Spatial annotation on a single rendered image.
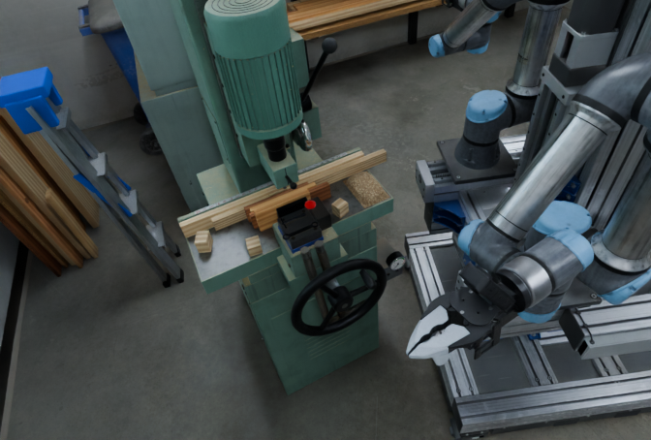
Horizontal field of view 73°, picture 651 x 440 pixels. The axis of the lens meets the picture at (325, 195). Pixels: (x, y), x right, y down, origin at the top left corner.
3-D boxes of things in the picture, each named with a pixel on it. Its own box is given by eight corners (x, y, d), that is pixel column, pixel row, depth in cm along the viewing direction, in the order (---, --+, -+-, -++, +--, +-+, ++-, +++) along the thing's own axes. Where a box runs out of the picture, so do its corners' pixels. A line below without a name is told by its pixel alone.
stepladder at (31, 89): (158, 292, 227) (-11, 105, 143) (154, 256, 245) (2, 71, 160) (187, 280, 229) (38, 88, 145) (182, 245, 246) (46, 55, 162)
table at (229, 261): (215, 323, 115) (209, 310, 111) (188, 243, 135) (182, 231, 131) (412, 231, 130) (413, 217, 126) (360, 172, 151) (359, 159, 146)
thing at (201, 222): (185, 238, 129) (180, 227, 125) (184, 234, 130) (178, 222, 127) (364, 165, 144) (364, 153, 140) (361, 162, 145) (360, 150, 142)
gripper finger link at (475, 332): (455, 361, 62) (501, 329, 65) (455, 355, 61) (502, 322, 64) (433, 337, 66) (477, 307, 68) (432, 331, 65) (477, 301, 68)
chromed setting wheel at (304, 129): (308, 160, 139) (302, 128, 131) (293, 140, 148) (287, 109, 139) (316, 157, 140) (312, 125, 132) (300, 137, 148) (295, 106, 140)
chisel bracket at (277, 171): (278, 194, 126) (272, 172, 120) (261, 166, 135) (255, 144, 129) (301, 184, 128) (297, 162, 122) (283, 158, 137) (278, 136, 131)
